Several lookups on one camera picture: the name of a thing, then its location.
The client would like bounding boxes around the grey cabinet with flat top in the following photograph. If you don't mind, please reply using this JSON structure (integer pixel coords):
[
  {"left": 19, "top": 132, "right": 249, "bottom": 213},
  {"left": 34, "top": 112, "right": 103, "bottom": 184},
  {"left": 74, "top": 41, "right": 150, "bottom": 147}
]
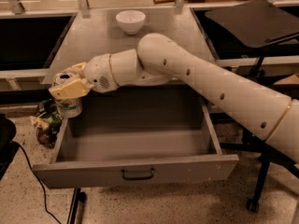
[{"left": 40, "top": 7, "right": 224, "bottom": 114}]

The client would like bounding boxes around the black cable on floor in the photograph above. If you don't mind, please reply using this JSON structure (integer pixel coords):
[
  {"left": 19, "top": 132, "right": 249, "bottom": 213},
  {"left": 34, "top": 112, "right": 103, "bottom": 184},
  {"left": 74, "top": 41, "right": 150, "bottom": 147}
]
[{"left": 13, "top": 141, "right": 63, "bottom": 224}]

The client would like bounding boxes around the black metal drawer handle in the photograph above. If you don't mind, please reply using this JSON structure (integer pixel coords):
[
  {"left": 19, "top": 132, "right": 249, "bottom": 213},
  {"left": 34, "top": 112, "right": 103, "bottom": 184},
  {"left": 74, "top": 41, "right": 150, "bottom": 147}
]
[{"left": 121, "top": 168, "right": 155, "bottom": 181}]

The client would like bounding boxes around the open grey top drawer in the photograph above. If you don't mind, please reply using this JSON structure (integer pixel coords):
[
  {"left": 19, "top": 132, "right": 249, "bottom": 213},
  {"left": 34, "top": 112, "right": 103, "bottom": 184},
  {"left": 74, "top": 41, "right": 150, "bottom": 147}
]
[{"left": 33, "top": 88, "right": 238, "bottom": 189}]

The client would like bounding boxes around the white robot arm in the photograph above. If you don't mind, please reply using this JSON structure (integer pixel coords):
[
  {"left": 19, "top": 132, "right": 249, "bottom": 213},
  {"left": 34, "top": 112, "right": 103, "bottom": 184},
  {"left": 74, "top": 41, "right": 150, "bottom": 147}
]
[{"left": 50, "top": 33, "right": 299, "bottom": 162}]

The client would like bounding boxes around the white ceramic bowl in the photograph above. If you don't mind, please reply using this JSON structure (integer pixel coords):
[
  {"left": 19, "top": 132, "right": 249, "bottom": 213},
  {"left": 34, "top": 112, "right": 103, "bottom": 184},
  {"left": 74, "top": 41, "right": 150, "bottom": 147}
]
[{"left": 116, "top": 10, "right": 146, "bottom": 35}]

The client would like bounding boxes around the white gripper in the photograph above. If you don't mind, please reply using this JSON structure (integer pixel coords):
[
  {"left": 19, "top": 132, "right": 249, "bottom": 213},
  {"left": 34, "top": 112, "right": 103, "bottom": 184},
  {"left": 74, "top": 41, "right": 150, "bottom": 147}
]
[{"left": 50, "top": 53, "right": 119, "bottom": 100}]

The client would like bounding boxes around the black equipment at left edge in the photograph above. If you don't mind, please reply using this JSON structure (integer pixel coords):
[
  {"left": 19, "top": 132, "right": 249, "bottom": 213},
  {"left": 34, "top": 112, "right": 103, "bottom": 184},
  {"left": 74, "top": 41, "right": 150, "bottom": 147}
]
[{"left": 0, "top": 114, "right": 19, "bottom": 180}]

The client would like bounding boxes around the black stand leg with caster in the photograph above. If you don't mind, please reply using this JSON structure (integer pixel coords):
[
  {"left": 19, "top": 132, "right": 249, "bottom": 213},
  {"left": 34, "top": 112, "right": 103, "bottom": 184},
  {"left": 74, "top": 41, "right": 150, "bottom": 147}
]
[{"left": 66, "top": 188, "right": 86, "bottom": 224}]

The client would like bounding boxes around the green white 7up can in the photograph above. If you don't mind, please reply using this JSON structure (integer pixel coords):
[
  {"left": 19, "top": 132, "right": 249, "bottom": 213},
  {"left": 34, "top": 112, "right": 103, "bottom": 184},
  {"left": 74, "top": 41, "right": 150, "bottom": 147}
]
[{"left": 52, "top": 72, "right": 82, "bottom": 119}]

